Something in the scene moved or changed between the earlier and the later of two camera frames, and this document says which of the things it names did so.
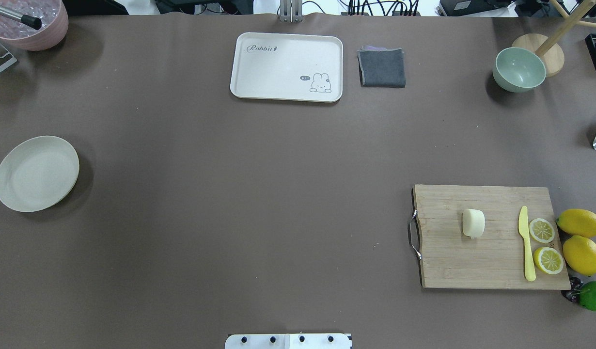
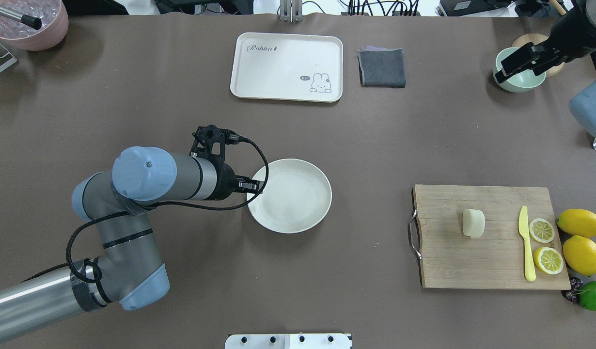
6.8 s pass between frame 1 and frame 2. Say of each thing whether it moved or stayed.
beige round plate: moved
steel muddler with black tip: stayed
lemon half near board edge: stayed
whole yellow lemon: stayed
